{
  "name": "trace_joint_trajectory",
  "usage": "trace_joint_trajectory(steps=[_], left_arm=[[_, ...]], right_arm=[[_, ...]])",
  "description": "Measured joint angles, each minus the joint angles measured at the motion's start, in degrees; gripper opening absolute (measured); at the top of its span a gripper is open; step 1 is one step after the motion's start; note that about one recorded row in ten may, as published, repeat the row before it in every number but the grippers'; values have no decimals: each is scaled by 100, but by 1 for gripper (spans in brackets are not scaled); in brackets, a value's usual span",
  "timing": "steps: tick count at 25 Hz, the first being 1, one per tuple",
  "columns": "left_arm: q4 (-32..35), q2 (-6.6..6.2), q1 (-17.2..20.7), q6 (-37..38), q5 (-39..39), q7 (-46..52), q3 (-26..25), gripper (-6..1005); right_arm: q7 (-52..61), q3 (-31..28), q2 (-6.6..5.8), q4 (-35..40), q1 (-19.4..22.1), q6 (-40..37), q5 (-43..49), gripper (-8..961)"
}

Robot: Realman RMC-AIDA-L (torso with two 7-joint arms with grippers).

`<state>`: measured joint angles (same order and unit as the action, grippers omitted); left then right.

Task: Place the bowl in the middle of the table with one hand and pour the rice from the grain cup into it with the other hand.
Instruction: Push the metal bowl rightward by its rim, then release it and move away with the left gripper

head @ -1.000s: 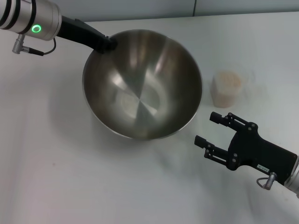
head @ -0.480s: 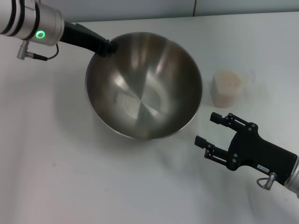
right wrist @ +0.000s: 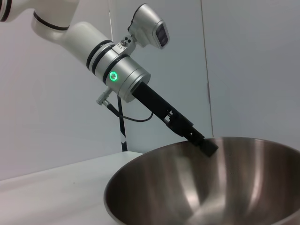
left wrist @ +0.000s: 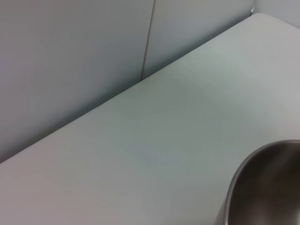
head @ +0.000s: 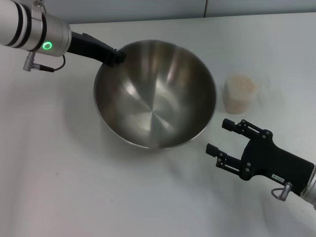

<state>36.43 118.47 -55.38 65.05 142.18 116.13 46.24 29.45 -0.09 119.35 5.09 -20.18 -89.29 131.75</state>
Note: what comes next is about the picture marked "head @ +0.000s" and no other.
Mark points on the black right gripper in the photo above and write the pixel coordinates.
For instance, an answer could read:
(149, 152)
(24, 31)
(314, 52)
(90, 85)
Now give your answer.
(274, 161)

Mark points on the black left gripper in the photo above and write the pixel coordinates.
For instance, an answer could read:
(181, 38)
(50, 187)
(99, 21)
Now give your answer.
(86, 47)

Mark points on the clear plastic measuring cup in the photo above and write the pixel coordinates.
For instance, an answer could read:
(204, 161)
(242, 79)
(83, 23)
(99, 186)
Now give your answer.
(237, 101)

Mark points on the white rice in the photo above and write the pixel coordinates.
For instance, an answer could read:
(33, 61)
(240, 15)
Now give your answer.
(240, 85)

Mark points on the stainless steel mixing bowl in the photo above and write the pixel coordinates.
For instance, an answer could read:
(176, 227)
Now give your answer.
(158, 103)

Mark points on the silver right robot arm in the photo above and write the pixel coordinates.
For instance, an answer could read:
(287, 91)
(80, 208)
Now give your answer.
(311, 190)

